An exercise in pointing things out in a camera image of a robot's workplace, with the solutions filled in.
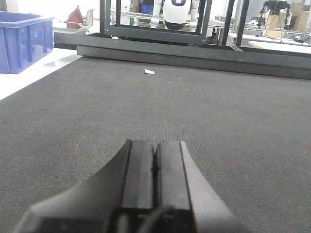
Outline white humanoid robot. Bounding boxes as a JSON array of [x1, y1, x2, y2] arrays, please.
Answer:
[[150, 0, 200, 32]]

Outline black base boards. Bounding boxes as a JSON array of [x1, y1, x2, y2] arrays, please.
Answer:
[[54, 33, 311, 80]]

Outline red bag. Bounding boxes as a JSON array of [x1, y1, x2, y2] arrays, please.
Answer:
[[67, 5, 83, 29]]

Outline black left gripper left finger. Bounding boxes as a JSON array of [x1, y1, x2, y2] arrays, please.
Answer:
[[14, 140, 154, 233]]

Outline dark grey table mat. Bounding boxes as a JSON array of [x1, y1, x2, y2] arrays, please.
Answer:
[[0, 58, 311, 233]]

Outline white paper scrap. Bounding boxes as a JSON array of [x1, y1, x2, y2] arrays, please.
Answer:
[[144, 69, 155, 75]]

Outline blue plastic crate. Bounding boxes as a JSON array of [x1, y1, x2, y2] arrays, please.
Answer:
[[0, 11, 54, 74]]

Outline black metal frame rack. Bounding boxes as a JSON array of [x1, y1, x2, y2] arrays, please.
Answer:
[[99, 0, 250, 47]]

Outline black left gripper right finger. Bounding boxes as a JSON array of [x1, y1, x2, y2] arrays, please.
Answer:
[[145, 141, 249, 233]]

